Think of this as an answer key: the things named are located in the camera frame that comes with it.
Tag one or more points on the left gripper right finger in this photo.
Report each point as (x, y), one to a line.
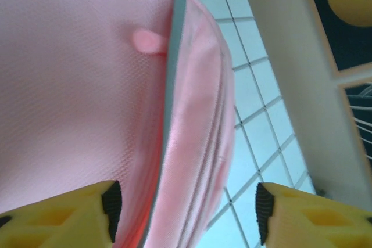
(314, 222)

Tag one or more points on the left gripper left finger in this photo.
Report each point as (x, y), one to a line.
(58, 222)

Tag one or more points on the pink school backpack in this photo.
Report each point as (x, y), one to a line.
(87, 85)

